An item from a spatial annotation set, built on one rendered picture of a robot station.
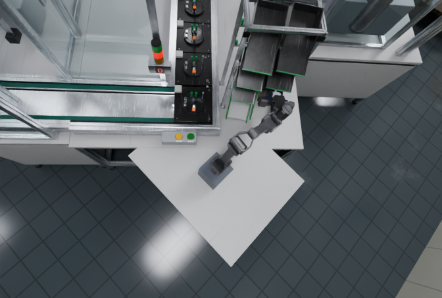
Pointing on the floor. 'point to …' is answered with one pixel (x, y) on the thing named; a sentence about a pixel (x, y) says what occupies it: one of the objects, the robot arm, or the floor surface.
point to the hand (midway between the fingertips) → (275, 97)
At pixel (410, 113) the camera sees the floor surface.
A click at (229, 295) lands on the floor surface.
